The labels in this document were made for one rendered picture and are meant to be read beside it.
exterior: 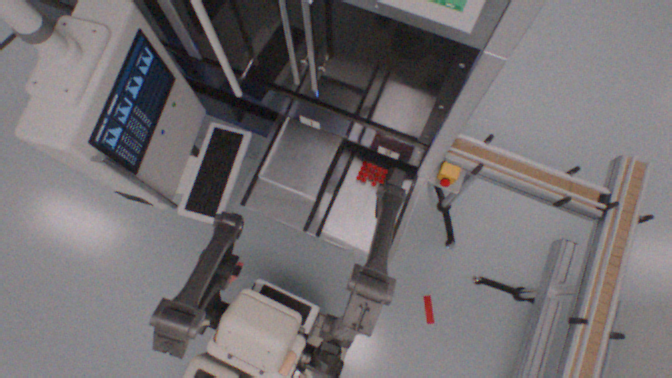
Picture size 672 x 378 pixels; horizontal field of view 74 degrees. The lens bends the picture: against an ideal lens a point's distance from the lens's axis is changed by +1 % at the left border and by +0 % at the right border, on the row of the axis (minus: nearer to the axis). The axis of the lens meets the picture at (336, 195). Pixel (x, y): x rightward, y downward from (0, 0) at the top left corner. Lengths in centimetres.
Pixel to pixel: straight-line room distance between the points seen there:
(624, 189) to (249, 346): 155
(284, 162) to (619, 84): 243
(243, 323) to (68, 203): 211
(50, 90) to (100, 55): 16
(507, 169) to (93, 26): 152
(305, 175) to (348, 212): 24
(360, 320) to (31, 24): 105
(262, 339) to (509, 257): 190
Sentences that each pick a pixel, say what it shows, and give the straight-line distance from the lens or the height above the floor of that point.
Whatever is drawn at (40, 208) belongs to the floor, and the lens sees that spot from 332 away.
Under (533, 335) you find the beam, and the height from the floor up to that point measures 53.
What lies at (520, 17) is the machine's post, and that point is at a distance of 98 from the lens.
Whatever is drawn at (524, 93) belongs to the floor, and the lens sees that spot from 326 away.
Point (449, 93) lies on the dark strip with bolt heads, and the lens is 126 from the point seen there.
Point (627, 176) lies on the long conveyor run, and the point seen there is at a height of 96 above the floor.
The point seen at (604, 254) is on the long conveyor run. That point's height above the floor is 93.
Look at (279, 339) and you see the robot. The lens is 130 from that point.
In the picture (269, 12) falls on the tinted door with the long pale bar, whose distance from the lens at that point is 130.
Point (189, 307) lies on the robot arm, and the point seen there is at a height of 158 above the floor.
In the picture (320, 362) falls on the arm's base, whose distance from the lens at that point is 144.
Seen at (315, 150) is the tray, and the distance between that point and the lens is 191.
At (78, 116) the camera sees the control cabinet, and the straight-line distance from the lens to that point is 143.
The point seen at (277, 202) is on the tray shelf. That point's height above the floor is 88.
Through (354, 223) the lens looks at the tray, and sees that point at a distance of 182.
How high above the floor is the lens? 267
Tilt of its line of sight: 75 degrees down
